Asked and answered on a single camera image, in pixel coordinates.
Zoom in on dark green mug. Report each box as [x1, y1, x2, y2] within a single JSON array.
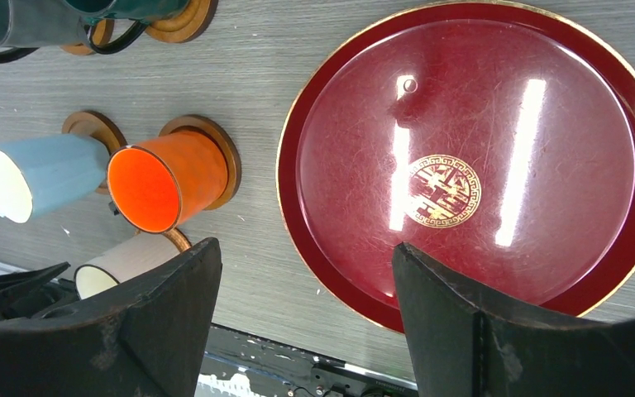
[[64, 0, 189, 55]]

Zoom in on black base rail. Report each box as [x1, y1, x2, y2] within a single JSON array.
[[198, 324, 418, 396]]

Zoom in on orange mug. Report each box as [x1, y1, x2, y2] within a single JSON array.
[[107, 131, 228, 233]]

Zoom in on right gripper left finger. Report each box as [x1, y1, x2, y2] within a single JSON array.
[[0, 237, 222, 396]]

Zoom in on woven rattan coaster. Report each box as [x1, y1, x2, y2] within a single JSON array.
[[162, 228, 192, 252]]

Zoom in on red round tray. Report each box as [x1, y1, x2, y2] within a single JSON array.
[[276, 1, 635, 332]]

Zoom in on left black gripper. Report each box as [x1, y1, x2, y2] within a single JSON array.
[[0, 262, 79, 321]]

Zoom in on brown wooden coaster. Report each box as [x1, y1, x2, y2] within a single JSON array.
[[59, 110, 127, 197], [60, 20, 115, 56], [159, 114, 242, 211], [145, 0, 218, 44]]

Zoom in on dark grey mug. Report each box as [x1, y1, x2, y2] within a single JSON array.
[[0, 0, 88, 64]]

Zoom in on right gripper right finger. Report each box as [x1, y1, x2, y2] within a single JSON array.
[[392, 243, 635, 396]]

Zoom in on cream mug black rim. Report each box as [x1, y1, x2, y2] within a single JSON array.
[[74, 233, 182, 299]]

